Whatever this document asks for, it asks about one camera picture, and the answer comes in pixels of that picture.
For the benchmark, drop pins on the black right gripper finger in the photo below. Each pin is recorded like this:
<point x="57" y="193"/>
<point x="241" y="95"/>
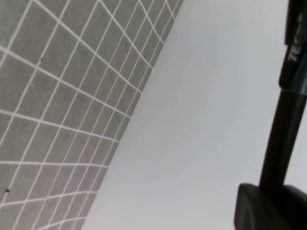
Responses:
<point x="285" y="210"/>

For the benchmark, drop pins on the black pen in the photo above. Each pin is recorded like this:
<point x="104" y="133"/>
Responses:
<point x="287" y="119"/>

